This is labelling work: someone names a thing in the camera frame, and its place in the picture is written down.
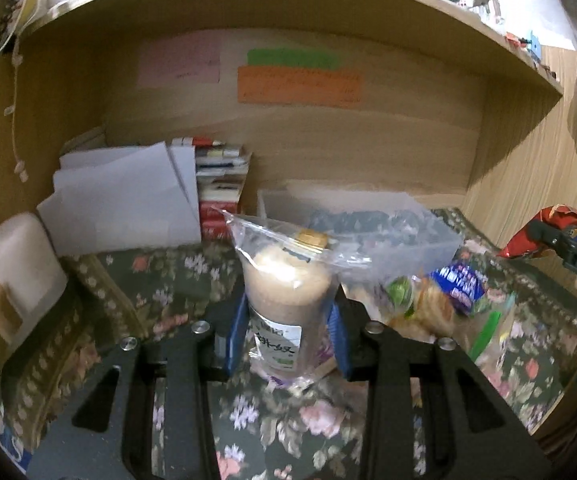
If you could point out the beige powder snack bag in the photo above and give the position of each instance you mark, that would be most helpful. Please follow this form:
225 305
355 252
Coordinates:
291 275

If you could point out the cream ceramic mug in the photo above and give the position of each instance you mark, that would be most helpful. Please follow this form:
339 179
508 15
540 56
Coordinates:
31 278

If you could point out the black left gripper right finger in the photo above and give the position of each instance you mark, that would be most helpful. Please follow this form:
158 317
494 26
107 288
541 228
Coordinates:
470 432

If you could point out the blue cracker snack packet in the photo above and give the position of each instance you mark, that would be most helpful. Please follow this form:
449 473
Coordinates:
464 286

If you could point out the red cracker snack packet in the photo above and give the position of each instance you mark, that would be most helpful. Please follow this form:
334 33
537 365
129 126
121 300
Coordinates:
558 215

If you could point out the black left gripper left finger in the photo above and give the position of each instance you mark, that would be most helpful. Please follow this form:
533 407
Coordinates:
106 430

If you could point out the pink sticky note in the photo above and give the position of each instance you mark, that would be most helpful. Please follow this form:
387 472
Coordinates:
194 56

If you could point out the green sticky note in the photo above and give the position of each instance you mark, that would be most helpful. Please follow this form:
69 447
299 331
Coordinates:
322 60

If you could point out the clear zip bag green seal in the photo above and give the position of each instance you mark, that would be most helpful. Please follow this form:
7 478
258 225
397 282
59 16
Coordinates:
435 317

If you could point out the floral dark green tablecloth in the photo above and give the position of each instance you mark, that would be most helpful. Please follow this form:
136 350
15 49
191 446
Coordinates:
263 429

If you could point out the orange sticky note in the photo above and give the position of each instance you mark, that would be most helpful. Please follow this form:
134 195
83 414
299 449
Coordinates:
300 86

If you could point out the wooden desk shelf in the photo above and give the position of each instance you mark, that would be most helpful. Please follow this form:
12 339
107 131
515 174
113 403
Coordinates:
436 28

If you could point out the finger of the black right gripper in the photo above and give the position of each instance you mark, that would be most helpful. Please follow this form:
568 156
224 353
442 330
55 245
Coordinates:
547 238

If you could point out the green jelly cup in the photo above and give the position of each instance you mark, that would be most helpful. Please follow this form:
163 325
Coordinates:
402 294

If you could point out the white paper sheets stack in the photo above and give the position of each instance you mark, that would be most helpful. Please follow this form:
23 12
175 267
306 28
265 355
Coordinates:
124 198

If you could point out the stack of books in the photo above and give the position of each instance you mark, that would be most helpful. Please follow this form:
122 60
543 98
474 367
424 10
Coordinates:
213 175

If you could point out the clear plastic storage bin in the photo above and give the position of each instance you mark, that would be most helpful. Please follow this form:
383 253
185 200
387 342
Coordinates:
391 231

